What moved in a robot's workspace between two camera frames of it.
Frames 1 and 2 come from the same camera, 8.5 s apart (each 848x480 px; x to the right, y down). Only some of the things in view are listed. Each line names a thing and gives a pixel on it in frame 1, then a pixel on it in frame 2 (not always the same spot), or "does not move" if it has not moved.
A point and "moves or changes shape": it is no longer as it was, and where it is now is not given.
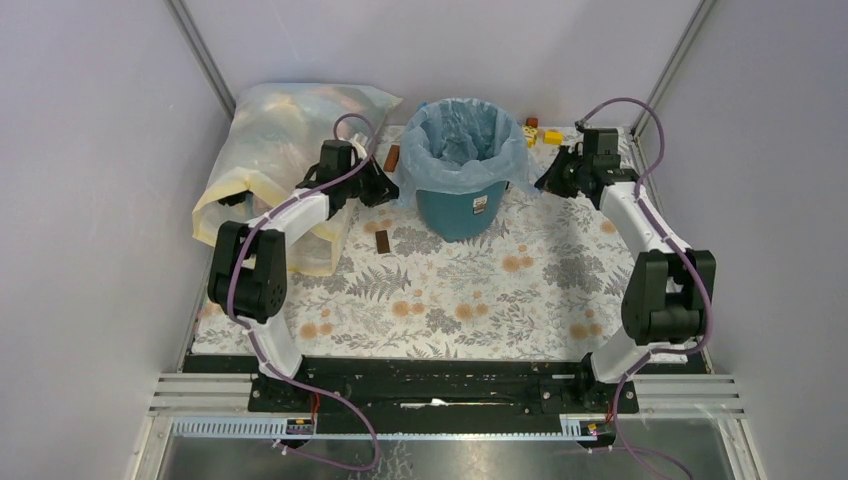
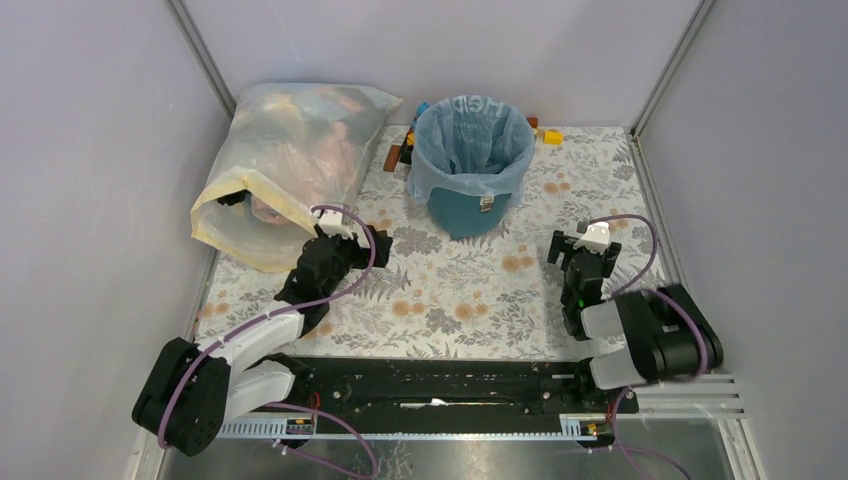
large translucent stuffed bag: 272,136 does not move
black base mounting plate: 429,387 does not move
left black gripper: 383,189 to 362,257
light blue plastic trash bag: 463,146 moves or changes shape
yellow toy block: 553,137 does not move
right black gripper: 550,180 to 562,243
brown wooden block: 392,158 does not move
